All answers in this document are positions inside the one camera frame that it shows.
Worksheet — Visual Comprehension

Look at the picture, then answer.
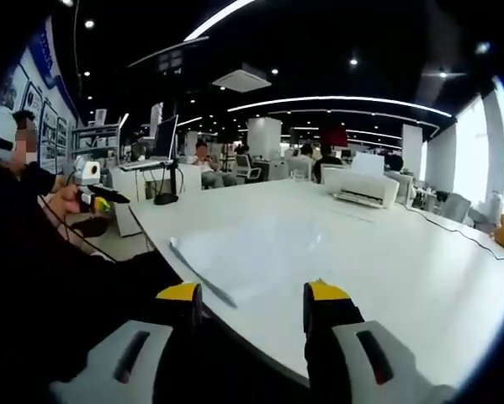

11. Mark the black printer cable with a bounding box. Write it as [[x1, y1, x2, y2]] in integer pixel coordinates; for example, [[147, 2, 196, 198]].
[[402, 205, 504, 274]]

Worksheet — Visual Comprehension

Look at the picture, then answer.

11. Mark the person's head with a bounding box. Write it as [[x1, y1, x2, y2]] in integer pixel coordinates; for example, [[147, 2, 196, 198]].
[[12, 109, 37, 130]]

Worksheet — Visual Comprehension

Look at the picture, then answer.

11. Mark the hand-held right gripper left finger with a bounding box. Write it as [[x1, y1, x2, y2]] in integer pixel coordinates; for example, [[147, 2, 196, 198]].
[[51, 281, 203, 404]]

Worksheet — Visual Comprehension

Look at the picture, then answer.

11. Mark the large bright window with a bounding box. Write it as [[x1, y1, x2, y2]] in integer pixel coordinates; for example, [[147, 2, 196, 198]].
[[452, 79, 504, 207]]

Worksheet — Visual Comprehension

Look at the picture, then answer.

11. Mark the white printer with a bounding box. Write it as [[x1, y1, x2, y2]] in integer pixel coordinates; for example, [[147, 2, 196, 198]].
[[321, 151, 401, 210]]

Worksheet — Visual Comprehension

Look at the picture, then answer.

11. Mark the blue white wall poster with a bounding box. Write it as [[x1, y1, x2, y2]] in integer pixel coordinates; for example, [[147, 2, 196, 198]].
[[0, 19, 81, 174]]

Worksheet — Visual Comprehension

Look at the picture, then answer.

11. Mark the ceiling air conditioner vent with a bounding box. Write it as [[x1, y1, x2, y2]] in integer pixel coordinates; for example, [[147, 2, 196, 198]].
[[211, 69, 273, 93]]

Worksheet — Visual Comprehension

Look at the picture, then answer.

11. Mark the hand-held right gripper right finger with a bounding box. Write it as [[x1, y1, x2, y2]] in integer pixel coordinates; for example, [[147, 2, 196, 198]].
[[303, 279, 457, 404]]

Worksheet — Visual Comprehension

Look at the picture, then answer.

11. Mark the grey storage shelf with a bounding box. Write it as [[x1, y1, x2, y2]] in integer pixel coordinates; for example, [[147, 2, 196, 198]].
[[70, 108, 122, 169]]

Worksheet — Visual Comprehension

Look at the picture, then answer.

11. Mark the black monitor on stand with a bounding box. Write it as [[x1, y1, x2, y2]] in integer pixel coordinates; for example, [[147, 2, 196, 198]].
[[152, 114, 181, 206]]

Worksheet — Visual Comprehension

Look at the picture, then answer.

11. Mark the curved ceiling light strip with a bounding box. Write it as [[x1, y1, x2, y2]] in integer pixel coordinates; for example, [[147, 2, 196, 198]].
[[226, 95, 454, 118]]

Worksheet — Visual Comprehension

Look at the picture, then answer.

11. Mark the white office chair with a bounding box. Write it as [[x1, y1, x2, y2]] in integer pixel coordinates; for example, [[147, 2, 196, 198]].
[[234, 153, 264, 184]]

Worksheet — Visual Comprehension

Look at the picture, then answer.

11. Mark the stack of white printing papers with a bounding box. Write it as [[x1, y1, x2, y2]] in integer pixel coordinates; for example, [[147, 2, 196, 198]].
[[168, 218, 324, 311]]

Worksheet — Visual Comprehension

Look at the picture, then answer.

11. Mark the white keyboard tray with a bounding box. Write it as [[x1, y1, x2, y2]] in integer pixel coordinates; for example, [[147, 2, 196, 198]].
[[119, 157, 175, 172]]

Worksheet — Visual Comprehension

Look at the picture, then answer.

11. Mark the grey mesh office chair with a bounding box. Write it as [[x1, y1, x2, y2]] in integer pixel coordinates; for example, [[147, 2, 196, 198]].
[[442, 192, 472, 224]]

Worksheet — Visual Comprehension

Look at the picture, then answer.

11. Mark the long ceiling light strip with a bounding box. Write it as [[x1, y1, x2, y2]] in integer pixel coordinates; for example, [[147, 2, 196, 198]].
[[183, 0, 257, 42]]

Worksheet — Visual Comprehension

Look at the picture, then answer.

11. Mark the person's left hand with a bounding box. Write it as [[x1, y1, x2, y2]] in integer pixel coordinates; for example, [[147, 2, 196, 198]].
[[49, 183, 84, 216]]

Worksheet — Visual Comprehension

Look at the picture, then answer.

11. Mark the red hanging banner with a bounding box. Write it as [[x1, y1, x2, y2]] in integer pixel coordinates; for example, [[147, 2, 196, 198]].
[[321, 125, 349, 147]]

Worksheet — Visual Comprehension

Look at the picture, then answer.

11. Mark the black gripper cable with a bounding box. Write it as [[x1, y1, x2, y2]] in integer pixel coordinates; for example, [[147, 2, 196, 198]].
[[36, 193, 118, 264]]

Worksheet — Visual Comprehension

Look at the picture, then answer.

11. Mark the dark hanging ceiling screen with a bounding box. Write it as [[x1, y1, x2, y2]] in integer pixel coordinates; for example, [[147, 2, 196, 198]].
[[127, 36, 210, 73]]

